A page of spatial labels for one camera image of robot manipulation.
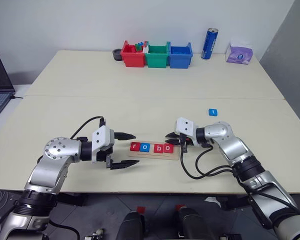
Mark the dark rounded shape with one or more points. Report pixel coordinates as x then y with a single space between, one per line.
192 223
130 226

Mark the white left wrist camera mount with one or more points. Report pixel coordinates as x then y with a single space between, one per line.
102 136

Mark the white paper scrap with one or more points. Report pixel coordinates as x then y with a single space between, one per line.
211 199

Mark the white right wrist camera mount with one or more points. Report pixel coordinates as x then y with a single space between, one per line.
186 126

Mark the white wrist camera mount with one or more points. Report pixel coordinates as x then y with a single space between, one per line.
102 136
186 126

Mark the red letter tile b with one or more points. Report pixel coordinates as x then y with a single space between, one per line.
159 148

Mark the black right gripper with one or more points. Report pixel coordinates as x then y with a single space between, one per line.
185 142

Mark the wooden letter tray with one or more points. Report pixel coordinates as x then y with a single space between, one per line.
152 156

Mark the white piece between bins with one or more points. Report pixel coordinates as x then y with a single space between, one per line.
146 49

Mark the red letter tile o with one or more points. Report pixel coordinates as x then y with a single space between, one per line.
168 148

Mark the blue package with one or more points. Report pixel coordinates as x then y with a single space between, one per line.
140 44

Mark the red letter tile r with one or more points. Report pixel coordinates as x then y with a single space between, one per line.
135 147

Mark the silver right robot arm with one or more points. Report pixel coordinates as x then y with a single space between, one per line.
222 132

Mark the blue plastic bin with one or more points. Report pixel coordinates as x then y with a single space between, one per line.
180 59

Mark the dark grey round bowl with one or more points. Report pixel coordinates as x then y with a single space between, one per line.
117 55

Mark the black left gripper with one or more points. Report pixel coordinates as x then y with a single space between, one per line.
107 152

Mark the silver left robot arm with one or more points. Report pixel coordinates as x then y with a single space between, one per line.
57 150

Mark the red plastic bin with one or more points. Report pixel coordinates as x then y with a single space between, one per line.
133 58

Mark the blue drink can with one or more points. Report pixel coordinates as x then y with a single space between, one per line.
209 45

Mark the white side table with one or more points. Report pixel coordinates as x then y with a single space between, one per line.
20 90

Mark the blue letter tile t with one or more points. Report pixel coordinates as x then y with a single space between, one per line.
213 112

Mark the green package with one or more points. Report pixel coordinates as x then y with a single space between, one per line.
138 48

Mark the blue letter tile o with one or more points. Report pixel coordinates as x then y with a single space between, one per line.
144 147

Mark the purple tissue box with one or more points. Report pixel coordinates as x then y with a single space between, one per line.
239 55

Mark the green plastic bin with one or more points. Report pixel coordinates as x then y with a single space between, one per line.
157 59

